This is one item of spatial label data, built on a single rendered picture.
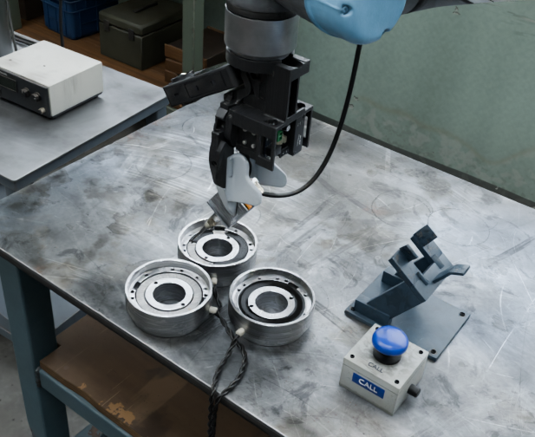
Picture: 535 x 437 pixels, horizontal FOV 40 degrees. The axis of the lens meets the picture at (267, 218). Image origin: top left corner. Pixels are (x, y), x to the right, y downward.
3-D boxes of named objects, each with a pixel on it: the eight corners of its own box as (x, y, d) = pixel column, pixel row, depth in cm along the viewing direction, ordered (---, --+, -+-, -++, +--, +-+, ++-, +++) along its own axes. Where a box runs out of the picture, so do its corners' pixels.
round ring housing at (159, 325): (112, 329, 88) (110, 304, 86) (146, 275, 96) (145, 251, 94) (195, 350, 86) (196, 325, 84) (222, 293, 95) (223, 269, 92)
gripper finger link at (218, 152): (216, 192, 83) (223, 121, 78) (205, 187, 83) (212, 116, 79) (241, 179, 86) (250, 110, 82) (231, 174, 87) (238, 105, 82)
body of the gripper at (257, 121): (270, 178, 79) (278, 74, 71) (207, 149, 82) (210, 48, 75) (309, 150, 84) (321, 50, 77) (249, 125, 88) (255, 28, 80)
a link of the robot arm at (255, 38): (210, 6, 73) (258, -13, 78) (208, 49, 76) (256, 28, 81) (270, 28, 69) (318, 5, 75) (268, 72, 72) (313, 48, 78)
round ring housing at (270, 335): (264, 279, 97) (266, 255, 95) (329, 318, 92) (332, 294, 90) (209, 320, 91) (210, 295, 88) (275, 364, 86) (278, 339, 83)
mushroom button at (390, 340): (359, 368, 83) (366, 336, 80) (377, 348, 85) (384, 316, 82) (390, 386, 81) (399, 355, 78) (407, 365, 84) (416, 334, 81)
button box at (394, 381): (337, 384, 84) (343, 355, 81) (368, 349, 89) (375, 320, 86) (401, 422, 80) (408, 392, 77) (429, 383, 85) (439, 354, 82)
